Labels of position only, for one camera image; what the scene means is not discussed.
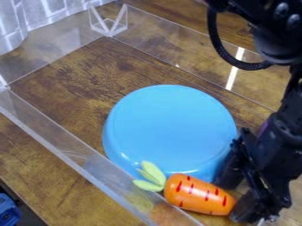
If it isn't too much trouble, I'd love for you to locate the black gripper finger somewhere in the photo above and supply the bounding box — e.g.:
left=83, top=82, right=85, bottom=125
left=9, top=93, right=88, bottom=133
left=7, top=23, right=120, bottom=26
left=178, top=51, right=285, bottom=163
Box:
left=230, top=189, right=282, bottom=223
left=214, top=147, right=246, bottom=190

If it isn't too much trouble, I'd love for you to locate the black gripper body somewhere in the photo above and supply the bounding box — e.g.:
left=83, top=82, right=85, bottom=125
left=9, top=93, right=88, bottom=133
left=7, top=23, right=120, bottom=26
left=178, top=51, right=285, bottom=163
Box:
left=230, top=112, right=302, bottom=207

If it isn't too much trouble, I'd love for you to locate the orange toy carrot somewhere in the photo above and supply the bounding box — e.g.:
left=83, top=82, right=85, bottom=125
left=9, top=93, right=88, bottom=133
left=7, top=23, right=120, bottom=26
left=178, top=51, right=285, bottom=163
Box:
left=132, top=161, right=236, bottom=215

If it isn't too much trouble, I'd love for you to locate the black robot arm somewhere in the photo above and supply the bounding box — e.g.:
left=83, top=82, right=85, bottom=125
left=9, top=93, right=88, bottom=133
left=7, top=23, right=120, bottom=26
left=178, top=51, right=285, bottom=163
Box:
left=204, top=0, right=302, bottom=223

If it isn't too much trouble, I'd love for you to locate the blue upside-down bowl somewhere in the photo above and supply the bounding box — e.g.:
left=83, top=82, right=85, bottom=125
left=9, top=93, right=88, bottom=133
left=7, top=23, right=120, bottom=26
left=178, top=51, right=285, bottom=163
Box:
left=102, top=85, right=236, bottom=182

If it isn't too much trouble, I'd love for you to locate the blue object at corner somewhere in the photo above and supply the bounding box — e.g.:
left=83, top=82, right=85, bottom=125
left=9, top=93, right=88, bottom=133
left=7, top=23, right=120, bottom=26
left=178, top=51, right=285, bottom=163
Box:
left=0, top=193, right=21, bottom=226

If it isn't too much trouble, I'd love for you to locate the white curtain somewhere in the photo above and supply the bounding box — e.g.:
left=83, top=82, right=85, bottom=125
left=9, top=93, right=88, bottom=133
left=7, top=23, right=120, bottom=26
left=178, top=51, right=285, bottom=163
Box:
left=0, top=0, right=106, bottom=56

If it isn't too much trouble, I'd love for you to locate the clear acrylic enclosure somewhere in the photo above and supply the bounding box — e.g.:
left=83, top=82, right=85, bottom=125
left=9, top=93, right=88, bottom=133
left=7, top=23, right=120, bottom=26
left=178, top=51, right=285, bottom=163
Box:
left=0, top=3, right=289, bottom=226

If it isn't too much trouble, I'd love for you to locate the black cable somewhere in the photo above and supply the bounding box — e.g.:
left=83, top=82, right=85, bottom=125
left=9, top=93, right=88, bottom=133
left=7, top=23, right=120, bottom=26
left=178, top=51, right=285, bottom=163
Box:
left=206, top=5, right=277, bottom=72

